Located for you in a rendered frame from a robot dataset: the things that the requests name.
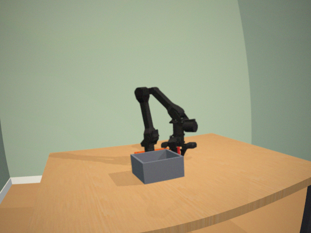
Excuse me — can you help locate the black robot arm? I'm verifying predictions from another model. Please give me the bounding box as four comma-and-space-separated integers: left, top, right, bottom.
134, 87, 198, 152

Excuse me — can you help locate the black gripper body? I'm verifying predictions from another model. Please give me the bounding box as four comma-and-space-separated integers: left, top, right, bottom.
161, 132, 197, 149

